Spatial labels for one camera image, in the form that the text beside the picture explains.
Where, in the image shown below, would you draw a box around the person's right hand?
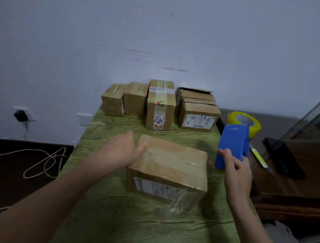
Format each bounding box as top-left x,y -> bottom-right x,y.
217,148 -> 253,201

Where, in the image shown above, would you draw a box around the person's left hand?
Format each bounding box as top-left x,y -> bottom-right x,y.
99,130 -> 148,171

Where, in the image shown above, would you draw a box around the blue tape dispenser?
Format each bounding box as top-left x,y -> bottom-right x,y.
215,123 -> 250,171

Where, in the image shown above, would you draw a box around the large taped cardboard box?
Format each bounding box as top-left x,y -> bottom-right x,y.
126,134 -> 208,211

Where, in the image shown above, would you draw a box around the person's left forearm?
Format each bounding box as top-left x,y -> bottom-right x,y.
0,155 -> 108,243

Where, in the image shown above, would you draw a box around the person's right forearm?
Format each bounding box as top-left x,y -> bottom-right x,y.
229,195 -> 273,243

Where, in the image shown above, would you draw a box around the yellow tape roll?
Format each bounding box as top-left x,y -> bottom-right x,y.
227,112 -> 262,139

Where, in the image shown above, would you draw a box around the tall cardboard box white tape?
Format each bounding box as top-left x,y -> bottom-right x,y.
146,80 -> 176,132

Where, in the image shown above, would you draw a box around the plain brown cardboard box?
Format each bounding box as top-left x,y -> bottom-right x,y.
123,82 -> 149,116

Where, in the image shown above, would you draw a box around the cardboard box white barcode label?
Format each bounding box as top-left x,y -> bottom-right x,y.
178,98 -> 221,132

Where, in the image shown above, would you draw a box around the small square cardboard box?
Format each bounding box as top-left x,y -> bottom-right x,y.
101,84 -> 128,117

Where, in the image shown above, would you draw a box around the flat black device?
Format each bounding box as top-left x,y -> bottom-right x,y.
263,137 -> 308,180

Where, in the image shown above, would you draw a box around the dark brown wooden cabinet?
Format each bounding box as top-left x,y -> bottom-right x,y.
216,109 -> 320,226

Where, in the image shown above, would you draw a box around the green wood-pattern table cover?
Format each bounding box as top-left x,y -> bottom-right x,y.
51,105 -> 261,243

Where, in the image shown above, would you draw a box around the open-flap cardboard box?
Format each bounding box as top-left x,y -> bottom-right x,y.
175,87 -> 217,116

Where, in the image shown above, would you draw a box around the glass panel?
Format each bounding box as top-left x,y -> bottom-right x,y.
279,101 -> 320,144

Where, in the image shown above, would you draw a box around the person's grey trousers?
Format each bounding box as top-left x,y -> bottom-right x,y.
262,220 -> 320,243

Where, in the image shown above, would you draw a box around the black power adapter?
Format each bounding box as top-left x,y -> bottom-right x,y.
13,110 -> 28,123

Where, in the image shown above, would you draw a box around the white wall socket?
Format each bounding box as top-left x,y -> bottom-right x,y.
77,113 -> 93,127
13,106 -> 36,122

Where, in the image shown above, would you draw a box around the white cable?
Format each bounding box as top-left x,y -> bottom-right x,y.
0,147 -> 67,180

